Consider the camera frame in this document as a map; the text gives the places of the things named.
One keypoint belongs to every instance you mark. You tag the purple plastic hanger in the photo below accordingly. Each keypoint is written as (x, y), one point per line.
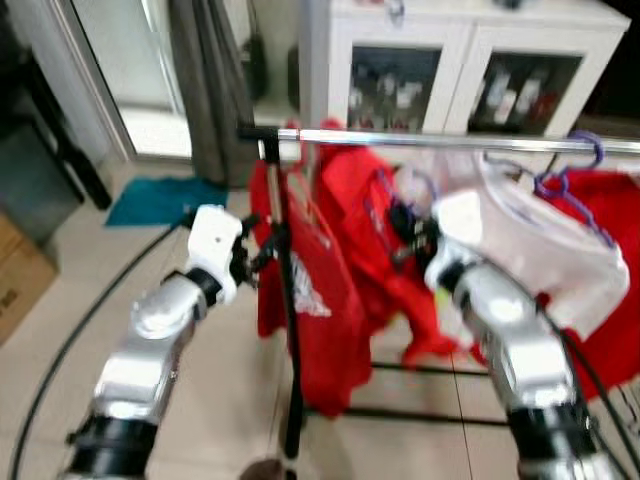
(385, 205)
(598, 150)

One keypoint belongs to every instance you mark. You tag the red collared shirt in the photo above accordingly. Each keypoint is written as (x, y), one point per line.
(350, 200)

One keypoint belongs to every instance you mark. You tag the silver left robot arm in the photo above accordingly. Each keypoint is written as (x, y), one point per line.
(150, 340)

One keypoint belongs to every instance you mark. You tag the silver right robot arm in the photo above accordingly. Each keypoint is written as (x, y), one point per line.
(520, 350)

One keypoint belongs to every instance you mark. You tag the teal floor mat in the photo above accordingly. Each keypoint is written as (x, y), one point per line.
(160, 200)

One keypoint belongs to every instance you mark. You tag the metal clothes rack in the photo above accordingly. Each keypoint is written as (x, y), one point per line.
(350, 137)

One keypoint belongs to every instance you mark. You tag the red shirt with white print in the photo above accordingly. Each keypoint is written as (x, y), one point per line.
(330, 350)

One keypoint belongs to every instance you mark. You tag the white t-shirt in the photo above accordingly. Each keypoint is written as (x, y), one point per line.
(560, 270)

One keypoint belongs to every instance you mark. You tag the grey curtain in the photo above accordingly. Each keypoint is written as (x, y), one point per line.
(210, 90)

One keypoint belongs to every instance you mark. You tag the plain red t-shirt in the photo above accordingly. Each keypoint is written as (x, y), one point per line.
(620, 330)

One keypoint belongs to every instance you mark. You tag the black cabinet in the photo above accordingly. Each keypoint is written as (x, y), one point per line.
(45, 170)

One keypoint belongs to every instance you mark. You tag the cardboard box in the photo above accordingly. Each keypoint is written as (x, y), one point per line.
(25, 290)

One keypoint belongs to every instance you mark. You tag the black tv unit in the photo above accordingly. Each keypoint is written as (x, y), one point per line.
(625, 60)

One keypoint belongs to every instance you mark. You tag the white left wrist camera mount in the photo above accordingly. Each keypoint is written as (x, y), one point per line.
(213, 245)

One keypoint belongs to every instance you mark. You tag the glass door with metal frame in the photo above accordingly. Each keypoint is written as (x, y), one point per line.
(130, 60)

